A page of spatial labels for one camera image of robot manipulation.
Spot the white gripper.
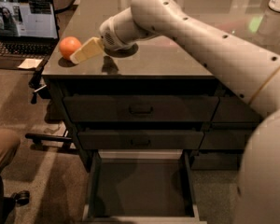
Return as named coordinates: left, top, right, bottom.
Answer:
left=70, top=18, right=121, bottom=64

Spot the orange fruit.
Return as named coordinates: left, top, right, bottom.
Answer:
left=59, top=36, right=82, bottom=60

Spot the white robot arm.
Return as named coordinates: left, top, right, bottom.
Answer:
left=70, top=0, right=280, bottom=224

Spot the top left dark drawer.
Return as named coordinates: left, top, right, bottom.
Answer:
left=63, top=95, right=218, bottom=122

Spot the dark drawer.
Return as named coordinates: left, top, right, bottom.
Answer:
left=77, top=130, right=203, bottom=149
left=213, top=96, right=261, bottom=123
left=191, top=153, right=242, bottom=170
left=200, top=130, right=252, bottom=150
left=63, top=95, right=218, bottom=122

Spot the middle left dark drawer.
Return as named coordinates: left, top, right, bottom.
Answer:
left=77, top=130, right=203, bottom=149

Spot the top right dark drawer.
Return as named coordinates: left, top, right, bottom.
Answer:
left=213, top=96, right=261, bottom=123

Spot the open bottom left drawer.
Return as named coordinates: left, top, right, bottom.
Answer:
left=82, top=152, right=207, bottom=224

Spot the middle right dark drawer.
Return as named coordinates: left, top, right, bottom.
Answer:
left=200, top=130, right=252, bottom=150

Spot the bottom right dark drawer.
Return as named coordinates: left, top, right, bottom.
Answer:
left=191, top=153, right=242, bottom=170

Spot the white paper note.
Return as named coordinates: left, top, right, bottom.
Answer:
left=18, top=59, right=42, bottom=69

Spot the open black laptop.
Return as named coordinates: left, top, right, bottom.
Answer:
left=0, top=0, right=59, bottom=70

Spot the person's leg in khaki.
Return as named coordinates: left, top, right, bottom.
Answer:
left=0, top=129, right=21, bottom=173

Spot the black chair caster wheel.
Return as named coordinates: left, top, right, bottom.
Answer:
left=11, top=190, right=30, bottom=206

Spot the dark drawer cabinet frame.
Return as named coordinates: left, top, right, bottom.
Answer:
left=45, top=75, right=260, bottom=168

